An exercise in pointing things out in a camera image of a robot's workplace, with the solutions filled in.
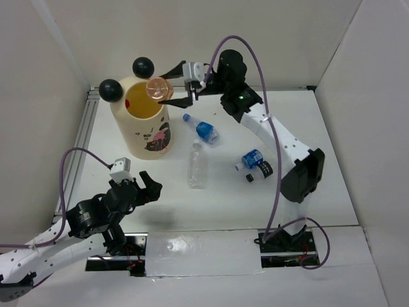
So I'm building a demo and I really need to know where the orange tinted plastic bottle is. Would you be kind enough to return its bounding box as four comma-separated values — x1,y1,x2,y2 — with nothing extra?
146,77,174,102

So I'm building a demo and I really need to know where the large clear bottle white cap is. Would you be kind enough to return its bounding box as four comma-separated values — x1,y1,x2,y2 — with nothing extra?
188,139,208,189

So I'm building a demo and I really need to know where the blue label bottle white cap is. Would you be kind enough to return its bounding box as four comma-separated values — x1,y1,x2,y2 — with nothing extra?
235,149,264,171

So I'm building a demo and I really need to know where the black label bottle black cap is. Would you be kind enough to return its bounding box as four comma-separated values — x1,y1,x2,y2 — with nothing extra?
245,161,274,183

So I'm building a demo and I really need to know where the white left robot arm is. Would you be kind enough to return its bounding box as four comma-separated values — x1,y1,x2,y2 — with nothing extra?
1,171,162,303

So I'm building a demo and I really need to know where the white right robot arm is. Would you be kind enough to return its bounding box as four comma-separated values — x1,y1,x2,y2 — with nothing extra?
161,49,325,251

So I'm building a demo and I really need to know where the cream panda bin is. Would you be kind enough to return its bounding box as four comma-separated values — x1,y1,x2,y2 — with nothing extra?
98,57,172,160

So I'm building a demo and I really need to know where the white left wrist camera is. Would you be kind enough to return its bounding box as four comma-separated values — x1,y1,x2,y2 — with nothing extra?
109,157,133,184

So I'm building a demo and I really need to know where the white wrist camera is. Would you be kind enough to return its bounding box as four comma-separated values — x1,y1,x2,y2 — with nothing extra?
109,157,133,184
182,62,205,83

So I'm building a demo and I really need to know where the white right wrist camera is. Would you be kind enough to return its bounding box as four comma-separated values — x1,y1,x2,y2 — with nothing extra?
182,62,205,83

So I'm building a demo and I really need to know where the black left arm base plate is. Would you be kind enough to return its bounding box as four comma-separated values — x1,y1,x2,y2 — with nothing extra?
85,233,148,277

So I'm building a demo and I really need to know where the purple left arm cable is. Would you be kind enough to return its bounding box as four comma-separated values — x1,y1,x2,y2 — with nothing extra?
0,147,121,250

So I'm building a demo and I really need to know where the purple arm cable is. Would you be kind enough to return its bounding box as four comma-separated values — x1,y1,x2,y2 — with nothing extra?
0,147,121,250
204,35,330,269

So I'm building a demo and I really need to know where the aluminium frame rail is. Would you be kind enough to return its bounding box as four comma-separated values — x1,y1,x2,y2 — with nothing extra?
63,87,100,207

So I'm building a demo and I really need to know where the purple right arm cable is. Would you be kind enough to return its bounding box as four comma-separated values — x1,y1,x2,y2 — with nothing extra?
204,35,330,269

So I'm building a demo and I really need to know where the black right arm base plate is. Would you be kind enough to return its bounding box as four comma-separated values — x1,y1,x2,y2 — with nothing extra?
254,230,320,268

